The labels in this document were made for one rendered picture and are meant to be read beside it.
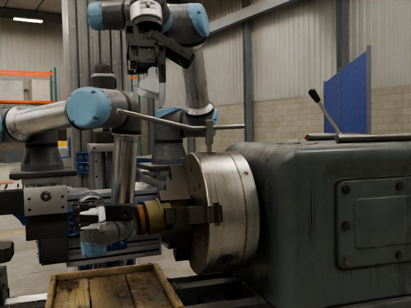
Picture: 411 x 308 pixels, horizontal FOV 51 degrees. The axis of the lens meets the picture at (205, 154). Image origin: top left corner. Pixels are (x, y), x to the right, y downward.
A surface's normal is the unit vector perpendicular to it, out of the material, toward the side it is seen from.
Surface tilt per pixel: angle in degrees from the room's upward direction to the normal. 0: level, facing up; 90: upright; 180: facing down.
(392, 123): 90
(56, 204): 90
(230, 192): 64
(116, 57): 90
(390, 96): 90
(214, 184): 57
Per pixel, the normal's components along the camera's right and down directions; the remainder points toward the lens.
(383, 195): 0.28, 0.04
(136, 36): 0.25, -0.28
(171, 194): 0.21, -0.59
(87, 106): -0.38, 0.04
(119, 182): -0.17, 0.10
